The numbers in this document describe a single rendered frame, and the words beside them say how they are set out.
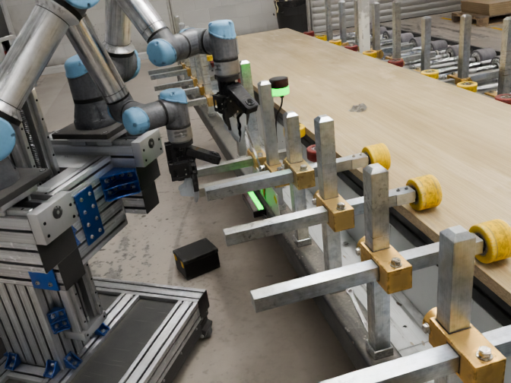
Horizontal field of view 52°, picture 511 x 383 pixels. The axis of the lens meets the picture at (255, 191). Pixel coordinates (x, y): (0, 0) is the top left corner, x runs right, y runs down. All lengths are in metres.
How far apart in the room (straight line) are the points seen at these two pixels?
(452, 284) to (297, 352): 1.50
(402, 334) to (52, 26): 1.12
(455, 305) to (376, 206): 0.25
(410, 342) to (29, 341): 1.35
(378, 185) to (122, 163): 1.06
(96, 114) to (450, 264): 1.33
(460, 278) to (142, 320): 1.62
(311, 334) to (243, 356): 0.31
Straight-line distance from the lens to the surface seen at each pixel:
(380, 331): 1.15
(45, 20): 1.35
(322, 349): 2.25
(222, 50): 1.55
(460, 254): 0.78
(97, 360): 2.11
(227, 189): 1.38
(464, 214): 1.31
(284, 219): 1.18
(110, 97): 1.58
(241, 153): 2.22
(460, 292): 0.82
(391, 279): 0.99
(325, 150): 1.18
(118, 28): 1.84
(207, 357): 2.29
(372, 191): 0.97
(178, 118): 1.53
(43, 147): 1.78
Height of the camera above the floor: 1.53
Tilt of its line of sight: 25 degrees down
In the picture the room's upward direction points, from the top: 8 degrees counter-clockwise
